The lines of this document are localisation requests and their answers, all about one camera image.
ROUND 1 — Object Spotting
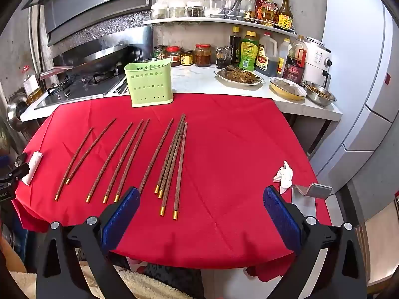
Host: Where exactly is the dark sauce bottle yellow label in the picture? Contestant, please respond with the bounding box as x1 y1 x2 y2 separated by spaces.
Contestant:
277 0 294 31

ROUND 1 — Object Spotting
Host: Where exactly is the white refrigerator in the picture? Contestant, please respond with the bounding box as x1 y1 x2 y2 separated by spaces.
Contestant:
310 0 399 195

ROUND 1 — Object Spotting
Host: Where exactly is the red tablecloth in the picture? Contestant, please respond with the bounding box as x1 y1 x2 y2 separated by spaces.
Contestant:
12 93 332 282

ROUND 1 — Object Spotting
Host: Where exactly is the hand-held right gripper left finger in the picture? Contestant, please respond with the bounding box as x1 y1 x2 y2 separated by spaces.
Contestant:
36 187 141 299

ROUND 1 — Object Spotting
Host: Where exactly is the glass jar red lid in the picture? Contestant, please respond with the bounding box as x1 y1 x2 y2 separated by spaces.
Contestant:
204 0 226 18

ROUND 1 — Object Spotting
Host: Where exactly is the steel range hood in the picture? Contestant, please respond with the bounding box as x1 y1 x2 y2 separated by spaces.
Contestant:
19 0 154 48

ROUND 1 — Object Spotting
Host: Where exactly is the dark jug red handle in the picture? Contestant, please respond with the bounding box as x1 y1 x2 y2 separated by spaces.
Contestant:
282 49 308 85

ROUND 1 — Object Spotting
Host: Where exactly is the white kitchen appliance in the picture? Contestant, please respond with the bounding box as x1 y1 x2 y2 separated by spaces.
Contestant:
302 36 333 89

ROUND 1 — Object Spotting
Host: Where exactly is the clear cooking oil bottle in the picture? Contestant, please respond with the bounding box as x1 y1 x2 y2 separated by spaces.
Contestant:
22 65 43 105

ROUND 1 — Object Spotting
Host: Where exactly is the chili paste jar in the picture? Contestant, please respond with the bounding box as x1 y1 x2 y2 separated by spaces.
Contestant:
194 44 212 67

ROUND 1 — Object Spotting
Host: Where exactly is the set of wooden chopsticks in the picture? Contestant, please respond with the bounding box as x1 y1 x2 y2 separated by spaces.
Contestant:
54 114 188 220

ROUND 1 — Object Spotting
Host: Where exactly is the small glass spice jar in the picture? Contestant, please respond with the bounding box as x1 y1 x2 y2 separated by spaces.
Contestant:
168 5 187 18
186 5 205 18
150 3 168 19

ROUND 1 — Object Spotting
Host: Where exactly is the rolled white tissue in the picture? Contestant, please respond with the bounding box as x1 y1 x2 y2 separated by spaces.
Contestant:
22 151 43 185

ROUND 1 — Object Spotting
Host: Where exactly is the white vinegar bottle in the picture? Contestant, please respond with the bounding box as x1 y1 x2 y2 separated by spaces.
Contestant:
276 38 293 76

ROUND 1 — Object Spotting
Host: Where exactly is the crumpled white tissue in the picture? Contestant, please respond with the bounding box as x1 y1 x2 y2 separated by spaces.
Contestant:
273 161 294 194

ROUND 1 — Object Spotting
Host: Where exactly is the red lid sauce jar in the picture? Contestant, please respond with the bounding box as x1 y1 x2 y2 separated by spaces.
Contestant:
165 46 182 67

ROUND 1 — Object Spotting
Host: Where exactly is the steel bowl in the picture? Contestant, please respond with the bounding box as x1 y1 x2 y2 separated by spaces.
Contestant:
302 80 337 107

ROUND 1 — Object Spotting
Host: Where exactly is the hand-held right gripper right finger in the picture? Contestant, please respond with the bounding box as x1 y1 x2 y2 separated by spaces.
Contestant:
263 185 368 299

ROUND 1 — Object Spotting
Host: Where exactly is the metal utensil rack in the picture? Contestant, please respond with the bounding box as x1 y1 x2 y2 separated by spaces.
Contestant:
224 0 247 19

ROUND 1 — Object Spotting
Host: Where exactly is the yellow bowl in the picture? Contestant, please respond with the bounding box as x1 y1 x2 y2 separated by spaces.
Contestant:
269 77 308 101

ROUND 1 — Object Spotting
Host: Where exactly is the plate of cooked food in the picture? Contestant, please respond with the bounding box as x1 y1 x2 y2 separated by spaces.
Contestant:
214 66 264 87

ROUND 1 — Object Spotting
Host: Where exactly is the green plastic bottle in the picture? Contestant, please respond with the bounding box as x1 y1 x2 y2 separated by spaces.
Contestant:
238 31 260 71

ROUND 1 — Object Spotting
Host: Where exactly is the green perforated utensil holder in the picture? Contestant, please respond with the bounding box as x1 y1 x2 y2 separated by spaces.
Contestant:
124 58 174 108

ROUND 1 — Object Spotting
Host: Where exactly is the black wok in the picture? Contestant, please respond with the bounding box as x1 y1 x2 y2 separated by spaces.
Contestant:
40 44 130 80

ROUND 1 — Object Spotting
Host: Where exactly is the cream fluffy rug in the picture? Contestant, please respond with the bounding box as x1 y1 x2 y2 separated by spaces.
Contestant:
78 260 194 299

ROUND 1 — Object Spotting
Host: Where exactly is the dark soy sauce bottle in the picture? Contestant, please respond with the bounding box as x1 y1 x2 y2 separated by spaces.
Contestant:
230 26 241 65

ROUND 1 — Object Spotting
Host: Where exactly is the gas stove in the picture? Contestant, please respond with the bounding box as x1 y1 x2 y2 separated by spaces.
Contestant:
35 69 127 110

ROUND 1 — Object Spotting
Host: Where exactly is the red seasoning packet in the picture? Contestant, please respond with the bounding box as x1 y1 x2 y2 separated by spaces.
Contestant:
255 0 269 21

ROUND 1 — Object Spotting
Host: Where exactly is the white wall shelf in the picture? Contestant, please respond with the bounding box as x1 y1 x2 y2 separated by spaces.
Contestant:
143 15 297 37

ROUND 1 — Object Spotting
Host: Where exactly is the metal bracket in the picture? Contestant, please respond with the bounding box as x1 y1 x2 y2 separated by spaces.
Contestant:
292 183 333 201

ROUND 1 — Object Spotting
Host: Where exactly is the yellow oil bottle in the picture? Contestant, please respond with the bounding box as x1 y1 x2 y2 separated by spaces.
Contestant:
262 0 279 27

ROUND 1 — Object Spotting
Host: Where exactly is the large oil jug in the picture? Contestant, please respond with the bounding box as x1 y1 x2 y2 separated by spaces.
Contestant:
256 32 279 77

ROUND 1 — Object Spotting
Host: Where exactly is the wooden stool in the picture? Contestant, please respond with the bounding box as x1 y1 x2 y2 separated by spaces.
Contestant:
355 193 399 288

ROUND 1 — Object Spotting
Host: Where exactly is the glass cup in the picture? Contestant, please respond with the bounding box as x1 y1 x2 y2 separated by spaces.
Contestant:
216 47 231 68

